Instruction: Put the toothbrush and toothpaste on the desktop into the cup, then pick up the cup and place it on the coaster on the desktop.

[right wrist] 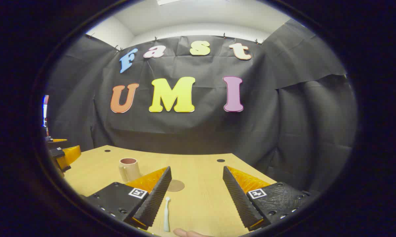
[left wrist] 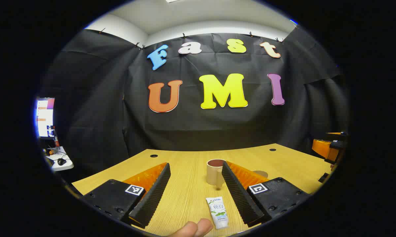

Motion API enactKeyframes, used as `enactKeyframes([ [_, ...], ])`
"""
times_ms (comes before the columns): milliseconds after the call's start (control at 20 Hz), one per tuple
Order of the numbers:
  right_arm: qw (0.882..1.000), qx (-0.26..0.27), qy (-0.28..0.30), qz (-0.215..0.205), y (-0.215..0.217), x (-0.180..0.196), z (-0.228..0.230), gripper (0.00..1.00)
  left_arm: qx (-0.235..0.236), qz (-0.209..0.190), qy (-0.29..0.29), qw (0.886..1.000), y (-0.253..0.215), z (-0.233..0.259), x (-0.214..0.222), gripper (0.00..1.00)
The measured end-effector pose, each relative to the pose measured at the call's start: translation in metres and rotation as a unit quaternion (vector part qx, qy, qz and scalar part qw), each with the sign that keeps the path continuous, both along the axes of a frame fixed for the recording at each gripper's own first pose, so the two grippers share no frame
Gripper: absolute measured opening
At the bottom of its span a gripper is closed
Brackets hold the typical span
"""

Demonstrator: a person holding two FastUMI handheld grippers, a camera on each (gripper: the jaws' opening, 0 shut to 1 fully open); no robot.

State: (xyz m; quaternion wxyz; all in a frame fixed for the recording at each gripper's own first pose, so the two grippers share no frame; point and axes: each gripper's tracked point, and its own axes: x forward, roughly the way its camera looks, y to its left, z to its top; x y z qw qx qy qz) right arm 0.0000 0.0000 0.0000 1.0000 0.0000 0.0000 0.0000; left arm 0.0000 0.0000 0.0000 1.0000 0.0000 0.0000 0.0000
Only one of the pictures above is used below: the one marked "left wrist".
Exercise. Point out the wooden desktop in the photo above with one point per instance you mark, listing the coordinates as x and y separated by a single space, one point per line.
191 171

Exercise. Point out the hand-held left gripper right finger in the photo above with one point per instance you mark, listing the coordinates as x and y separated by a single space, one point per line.
239 197

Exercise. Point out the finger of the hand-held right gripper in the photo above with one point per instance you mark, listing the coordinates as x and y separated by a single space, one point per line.
336 133
321 148

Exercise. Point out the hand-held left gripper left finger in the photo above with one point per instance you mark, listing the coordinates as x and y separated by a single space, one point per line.
152 197

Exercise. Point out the computer monitor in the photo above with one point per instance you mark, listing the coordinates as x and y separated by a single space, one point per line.
45 117

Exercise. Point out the small black block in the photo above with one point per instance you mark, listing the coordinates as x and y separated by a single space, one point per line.
324 177

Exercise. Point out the black computer mouse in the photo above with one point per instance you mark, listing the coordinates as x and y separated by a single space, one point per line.
62 161

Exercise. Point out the beige cup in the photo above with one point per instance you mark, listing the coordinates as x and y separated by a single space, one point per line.
213 172

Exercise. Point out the black backdrop cloth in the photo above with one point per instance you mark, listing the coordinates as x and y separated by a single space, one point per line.
217 128

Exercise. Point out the white toothpaste tube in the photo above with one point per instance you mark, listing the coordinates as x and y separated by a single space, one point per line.
218 212

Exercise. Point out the white side table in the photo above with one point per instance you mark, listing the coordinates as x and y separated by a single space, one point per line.
58 166

